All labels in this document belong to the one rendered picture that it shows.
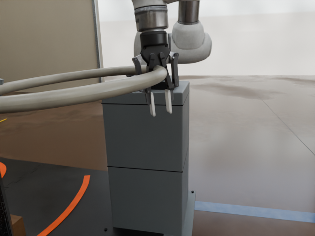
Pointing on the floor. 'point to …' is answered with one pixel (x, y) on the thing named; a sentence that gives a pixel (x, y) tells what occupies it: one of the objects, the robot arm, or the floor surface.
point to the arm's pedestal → (149, 162)
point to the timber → (18, 225)
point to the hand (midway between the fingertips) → (160, 103)
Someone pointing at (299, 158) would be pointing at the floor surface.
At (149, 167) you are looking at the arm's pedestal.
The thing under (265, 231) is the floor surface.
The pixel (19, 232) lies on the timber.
